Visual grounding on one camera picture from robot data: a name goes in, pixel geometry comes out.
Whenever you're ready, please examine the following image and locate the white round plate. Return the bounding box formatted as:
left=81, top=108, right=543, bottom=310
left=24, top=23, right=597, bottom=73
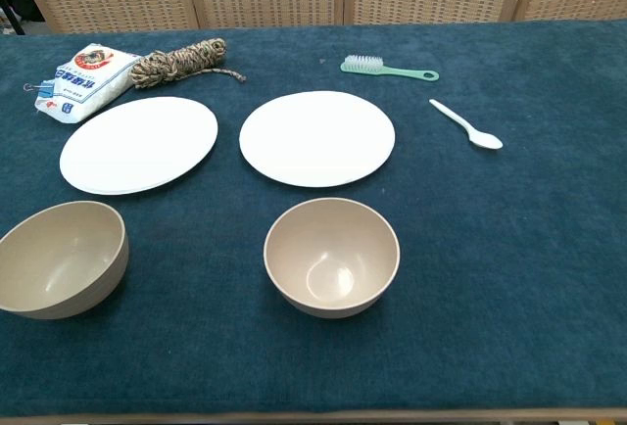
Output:
left=238, top=90, right=396, bottom=189
left=59, top=96, right=219, bottom=196

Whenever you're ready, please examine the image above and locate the beige bowl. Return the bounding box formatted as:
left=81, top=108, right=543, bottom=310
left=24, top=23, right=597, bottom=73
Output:
left=0, top=200, right=130, bottom=320
left=263, top=197, right=402, bottom=319

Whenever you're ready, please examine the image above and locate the green scrubbing brush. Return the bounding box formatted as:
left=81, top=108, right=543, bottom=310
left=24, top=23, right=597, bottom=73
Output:
left=340, top=54, right=440, bottom=82

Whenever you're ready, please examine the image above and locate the dark blue table cloth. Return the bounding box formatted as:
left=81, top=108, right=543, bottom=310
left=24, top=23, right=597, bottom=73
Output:
left=0, top=20, right=627, bottom=419

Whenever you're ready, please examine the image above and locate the white plastic spoon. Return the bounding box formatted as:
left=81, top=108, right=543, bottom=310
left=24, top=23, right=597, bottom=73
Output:
left=429, top=98, right=505, bottom=151

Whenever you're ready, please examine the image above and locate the white sugar bag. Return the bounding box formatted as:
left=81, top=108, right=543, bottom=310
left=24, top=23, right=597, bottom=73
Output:
left=34, top=43, right=143, bottom=125

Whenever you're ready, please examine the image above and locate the blue binder clip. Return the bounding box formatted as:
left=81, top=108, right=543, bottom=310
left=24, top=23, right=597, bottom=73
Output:
left=23, top=80, right=56, bottom=101

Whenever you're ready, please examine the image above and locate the braided camouflage rope bundle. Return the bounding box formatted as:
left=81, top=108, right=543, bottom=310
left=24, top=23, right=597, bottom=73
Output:
left=128, top=37, right=248, bottom=90

